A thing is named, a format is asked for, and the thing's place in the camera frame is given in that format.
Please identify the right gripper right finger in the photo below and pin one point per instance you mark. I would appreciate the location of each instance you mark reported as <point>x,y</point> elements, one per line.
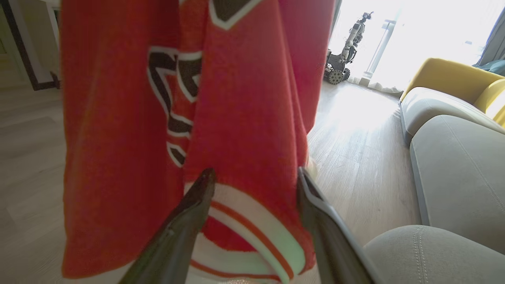
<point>335,248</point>

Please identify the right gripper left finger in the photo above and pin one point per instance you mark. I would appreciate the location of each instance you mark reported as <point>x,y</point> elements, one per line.
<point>173,236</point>

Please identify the red sports jersey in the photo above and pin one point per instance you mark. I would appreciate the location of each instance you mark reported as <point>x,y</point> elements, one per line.
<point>244,118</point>

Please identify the wheeled robot with arm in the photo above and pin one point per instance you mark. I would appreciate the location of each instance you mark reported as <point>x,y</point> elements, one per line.
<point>343,59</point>

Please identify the grey fabric sofa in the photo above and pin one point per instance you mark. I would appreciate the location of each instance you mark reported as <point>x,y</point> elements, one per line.
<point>461,177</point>

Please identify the yellow armchair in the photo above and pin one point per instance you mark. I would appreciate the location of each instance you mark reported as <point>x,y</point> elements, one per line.
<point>442,77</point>

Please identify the yellow cushion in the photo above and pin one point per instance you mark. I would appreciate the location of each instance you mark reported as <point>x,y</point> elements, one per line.
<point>493,100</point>

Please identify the dark framed white cabinet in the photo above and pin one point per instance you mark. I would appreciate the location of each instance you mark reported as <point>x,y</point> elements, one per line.
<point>23,55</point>

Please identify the teal cushion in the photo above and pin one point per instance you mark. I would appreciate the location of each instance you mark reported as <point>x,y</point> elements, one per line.
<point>493,67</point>

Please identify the grey curtain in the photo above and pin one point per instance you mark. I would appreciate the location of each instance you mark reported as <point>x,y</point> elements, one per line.
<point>495,43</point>

